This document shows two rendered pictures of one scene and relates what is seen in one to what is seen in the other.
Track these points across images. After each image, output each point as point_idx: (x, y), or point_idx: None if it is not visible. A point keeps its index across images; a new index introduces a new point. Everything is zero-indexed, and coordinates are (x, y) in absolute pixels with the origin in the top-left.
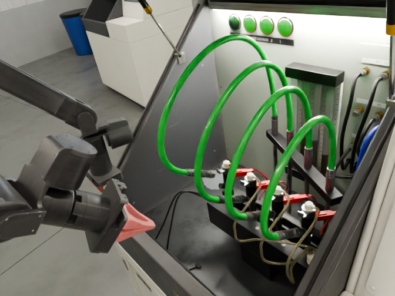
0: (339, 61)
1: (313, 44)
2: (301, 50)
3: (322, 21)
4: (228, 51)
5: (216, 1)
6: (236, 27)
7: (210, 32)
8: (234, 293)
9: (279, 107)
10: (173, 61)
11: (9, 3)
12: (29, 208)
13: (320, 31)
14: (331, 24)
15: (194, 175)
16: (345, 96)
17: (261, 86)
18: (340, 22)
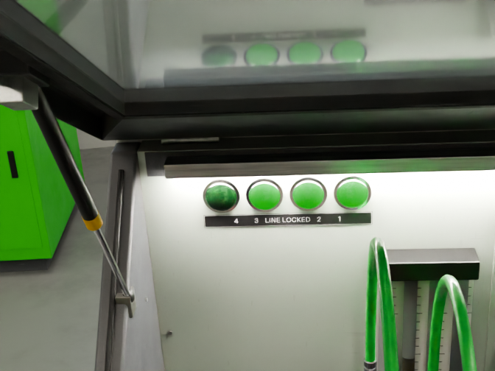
0: (463, 235)
1: (412, 214)
2: (387, 228)
3: (429, 177)
4: (197, 255)
5: (180, 163)
6: (227, 207)
7: (145, 223)
8: None
9: (337, 336)
10: (118, 317)
11: None
12: None
13: (425, 193)
14: (447, 180)
15: None
16: (478, 287)
17: (292, 307)
18: (462, 176)
